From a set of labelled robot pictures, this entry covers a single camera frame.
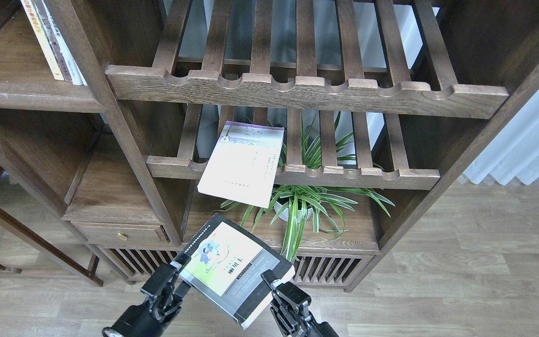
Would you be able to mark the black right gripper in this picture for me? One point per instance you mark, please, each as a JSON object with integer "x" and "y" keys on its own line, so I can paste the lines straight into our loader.
{"x": 289, "y": 306}

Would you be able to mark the white upright book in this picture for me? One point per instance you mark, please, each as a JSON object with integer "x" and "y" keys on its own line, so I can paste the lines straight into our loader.
{"x": 84, "y": 82}
{"x": 70, "y": 62}

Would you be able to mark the brass drawer knob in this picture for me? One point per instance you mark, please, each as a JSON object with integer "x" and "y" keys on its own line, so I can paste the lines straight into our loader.
{"x": 122, "y": 236}

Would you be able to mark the white plant pot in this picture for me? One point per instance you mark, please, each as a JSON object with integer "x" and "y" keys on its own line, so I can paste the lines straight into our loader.
{"x": 284, "y": 214}

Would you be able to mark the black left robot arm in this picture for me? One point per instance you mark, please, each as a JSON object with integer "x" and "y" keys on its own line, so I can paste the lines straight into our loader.
{"x": 136, "y": 321}

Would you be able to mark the wooden furniture at left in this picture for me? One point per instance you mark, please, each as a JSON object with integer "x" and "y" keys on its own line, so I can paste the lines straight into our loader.
{"x": 33, "y": 243}

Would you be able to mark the green and black thick book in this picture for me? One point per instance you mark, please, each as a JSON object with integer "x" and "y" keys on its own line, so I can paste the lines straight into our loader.
{"x": 226, "y": 265}

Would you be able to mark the colourful 300 paperback book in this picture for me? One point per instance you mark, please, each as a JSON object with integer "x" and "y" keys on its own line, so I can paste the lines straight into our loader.
{"x": 48, "y": 52}

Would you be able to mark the lavender white paperback book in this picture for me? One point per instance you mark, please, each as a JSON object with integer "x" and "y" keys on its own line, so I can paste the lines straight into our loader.
{"x": 243, "y": 164}

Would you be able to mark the spider plant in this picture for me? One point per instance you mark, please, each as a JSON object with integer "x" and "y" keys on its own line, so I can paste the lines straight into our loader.
{"x": 323, "y": 206}

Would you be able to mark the dark wooden bookshelf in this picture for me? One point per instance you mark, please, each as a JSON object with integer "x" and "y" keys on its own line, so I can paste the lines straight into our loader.
{"x": 422, "y": 84}

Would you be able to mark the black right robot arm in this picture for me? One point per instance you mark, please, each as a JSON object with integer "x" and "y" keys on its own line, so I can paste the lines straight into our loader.
{"x": 323, "y": 329}

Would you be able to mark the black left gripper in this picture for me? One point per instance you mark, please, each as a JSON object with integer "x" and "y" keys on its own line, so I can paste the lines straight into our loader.
{"x": 164, "y": 300}

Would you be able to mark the white curtain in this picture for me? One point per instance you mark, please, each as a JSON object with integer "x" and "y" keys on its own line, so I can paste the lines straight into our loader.
{"x": 513, "y": 155}

